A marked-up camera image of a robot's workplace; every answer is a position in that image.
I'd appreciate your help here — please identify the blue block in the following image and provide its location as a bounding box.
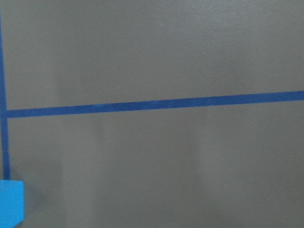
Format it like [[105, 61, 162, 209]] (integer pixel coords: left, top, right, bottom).
[[0, 180, 24, 228]]

